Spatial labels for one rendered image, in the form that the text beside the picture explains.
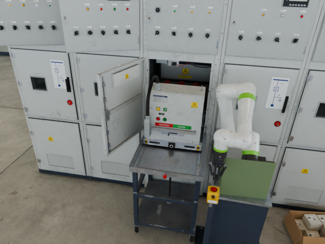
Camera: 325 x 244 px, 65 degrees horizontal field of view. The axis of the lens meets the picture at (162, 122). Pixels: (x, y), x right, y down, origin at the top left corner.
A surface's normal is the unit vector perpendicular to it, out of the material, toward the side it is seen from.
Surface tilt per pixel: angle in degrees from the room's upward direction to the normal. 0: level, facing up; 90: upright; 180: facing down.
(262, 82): 90
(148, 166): 0
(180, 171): 0
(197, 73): 90
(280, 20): 90
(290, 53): 90
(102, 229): 0
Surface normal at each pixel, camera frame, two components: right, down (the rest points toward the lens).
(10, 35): 0.21, 0.47
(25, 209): 0.03, -0.88
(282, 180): -0.18, 0.47
